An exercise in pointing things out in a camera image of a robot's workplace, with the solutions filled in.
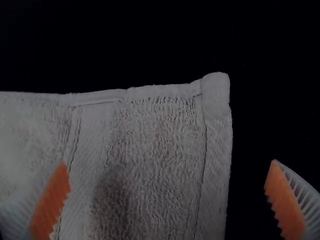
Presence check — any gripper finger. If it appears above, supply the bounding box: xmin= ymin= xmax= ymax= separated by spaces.
xmin=263 ymin=159 xmax=320 ymax=240
xmin=0 ymin=161 xmax=72 ymax=240

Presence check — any pale towel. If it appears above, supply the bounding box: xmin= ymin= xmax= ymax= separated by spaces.
xmin=0 ymin=72 xmax=234 ymax=240

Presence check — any black mat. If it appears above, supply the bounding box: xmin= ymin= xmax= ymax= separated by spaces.
xmin=0 ymin=0 xmax=320 ymax=240

